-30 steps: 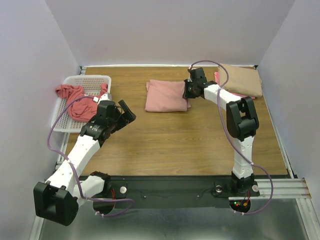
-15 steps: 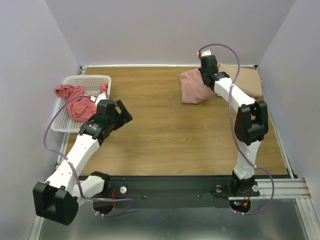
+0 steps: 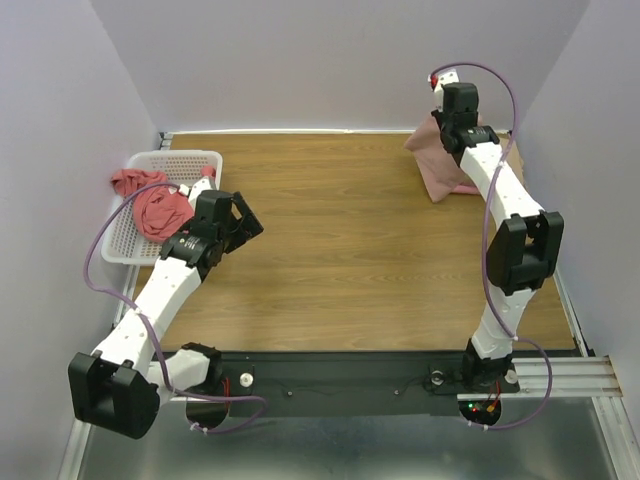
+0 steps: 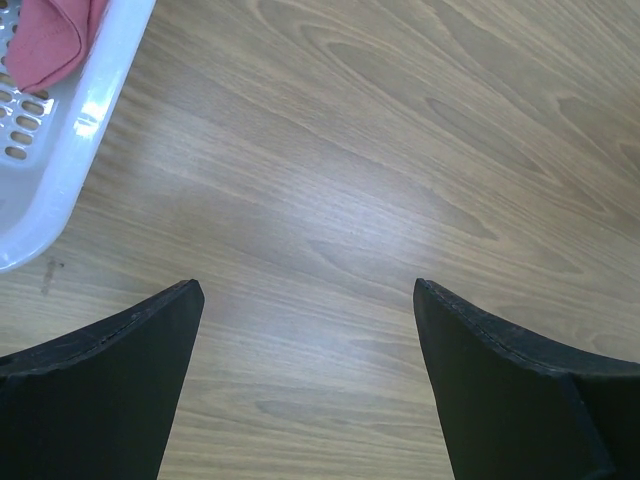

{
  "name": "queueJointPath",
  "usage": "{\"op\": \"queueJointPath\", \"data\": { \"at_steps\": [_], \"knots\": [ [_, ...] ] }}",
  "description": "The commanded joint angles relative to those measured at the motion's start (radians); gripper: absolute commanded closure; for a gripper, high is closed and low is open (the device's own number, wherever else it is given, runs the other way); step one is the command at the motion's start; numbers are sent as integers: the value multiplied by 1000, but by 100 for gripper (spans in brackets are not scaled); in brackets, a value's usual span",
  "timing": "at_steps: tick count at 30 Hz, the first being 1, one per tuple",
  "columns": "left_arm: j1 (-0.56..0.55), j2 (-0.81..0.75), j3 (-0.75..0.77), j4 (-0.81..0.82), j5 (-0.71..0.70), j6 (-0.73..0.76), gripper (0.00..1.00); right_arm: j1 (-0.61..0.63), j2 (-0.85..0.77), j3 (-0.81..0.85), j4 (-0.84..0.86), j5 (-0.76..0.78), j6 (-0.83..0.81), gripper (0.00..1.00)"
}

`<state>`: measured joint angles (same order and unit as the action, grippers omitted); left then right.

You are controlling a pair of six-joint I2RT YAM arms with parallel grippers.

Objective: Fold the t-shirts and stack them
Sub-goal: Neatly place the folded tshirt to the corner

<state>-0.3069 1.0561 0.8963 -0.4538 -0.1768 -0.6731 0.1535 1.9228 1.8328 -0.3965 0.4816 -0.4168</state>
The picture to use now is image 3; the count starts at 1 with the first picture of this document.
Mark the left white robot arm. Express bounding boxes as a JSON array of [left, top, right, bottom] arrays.
[[68, 190, 268, 439]]

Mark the dusty pink graphic t-shirt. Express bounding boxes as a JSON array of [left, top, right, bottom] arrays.
[[404, 115, 475, 203]]

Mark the white plastic laundry basket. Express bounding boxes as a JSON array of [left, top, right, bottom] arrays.
[[101, 150, 223, 266]]

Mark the red crumpled t-shirt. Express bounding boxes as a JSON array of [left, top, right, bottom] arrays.
[[111, 168, 194, 244]]

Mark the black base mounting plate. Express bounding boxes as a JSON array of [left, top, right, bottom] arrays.
[[220, 351, 520, 418]]

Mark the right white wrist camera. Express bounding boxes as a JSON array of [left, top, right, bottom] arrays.
[[429, 68, 459, 110]]

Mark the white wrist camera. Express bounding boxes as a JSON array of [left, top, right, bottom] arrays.
[[429, 68, 459, 110], [178, 176, 218, 209]]

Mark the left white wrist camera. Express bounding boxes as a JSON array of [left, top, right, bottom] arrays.
[[178, 176, 218, 209]]

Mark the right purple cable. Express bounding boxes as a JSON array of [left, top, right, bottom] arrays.
[[428, 61, 554, 432]]

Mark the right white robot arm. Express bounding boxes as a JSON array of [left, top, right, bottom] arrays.
[[431, 71, 564, 390]]

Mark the folded bright pink t-shirt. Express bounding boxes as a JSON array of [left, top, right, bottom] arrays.
[[451, 183, 479, 195]]

